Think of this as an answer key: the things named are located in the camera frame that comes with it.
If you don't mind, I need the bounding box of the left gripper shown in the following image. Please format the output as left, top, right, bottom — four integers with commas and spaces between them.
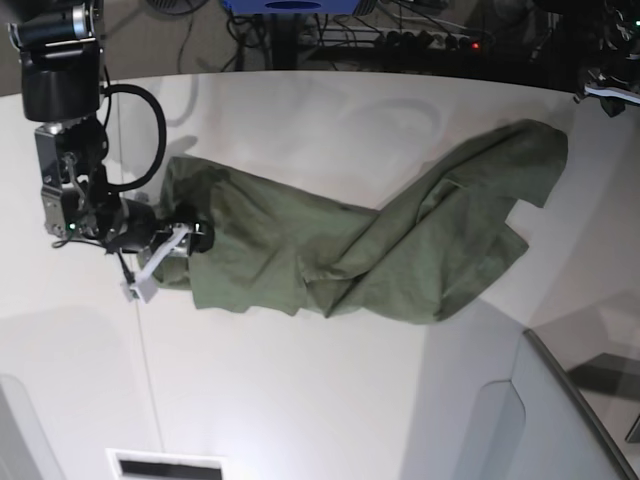
579, 62, 639, 118

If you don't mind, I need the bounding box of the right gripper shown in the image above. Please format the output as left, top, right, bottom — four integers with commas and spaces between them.
99, 198, 214, 257

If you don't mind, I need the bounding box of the green t-shirt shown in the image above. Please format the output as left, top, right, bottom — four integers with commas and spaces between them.
153, 119, 568, 324

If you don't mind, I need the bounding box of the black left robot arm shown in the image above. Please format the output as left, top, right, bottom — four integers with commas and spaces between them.
577, 1, 639, 118

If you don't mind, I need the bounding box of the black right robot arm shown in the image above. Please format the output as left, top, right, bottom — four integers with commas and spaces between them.
1, 1, 214, 256

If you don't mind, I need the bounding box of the blue plastic bin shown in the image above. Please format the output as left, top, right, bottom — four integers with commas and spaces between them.
222, 0, 359, 15

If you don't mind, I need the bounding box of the grey table leg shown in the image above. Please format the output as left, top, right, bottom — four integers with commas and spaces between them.
269, 13, 303, 71

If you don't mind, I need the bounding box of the black power strip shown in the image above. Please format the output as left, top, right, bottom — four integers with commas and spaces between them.
319, 25, 479, 50

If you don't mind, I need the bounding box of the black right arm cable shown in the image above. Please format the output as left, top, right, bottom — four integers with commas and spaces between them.
102, 83, 167, 194

